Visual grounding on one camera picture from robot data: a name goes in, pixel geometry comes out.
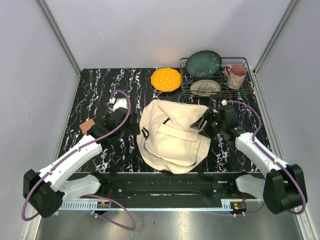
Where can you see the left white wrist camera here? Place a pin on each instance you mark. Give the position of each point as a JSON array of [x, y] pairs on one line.
[[118, 103]]

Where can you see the beige canvas backpack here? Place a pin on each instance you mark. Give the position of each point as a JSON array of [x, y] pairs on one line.
[[166, 141]]

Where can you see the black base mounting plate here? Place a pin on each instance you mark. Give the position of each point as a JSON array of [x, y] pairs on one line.
[[207, 185]]

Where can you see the brown leather wallet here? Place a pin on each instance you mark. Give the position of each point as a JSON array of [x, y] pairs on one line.
[[86, 126]]

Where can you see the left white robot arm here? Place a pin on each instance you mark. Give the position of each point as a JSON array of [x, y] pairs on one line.
[[47, 189]]

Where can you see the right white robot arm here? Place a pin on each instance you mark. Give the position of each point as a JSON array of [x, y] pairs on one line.
[[282, 187]]

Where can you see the black wire dish rack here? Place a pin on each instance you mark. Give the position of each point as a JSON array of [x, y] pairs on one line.
[[219, 76]]

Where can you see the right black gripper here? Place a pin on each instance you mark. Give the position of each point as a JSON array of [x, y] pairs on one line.
[[208, 116]]

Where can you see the dark teal plate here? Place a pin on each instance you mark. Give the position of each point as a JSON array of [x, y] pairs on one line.
[[203, 64]]

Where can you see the beige patterned plate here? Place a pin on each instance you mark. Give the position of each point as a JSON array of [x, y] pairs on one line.
[[205, 88]]

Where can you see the orange polka dot plate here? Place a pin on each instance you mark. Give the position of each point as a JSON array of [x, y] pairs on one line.
[[166, 80]]

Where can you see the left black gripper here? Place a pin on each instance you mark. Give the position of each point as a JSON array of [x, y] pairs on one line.
[[135, 119]]

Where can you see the pink patterned mug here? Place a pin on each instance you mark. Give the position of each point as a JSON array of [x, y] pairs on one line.
[[235, 75]]

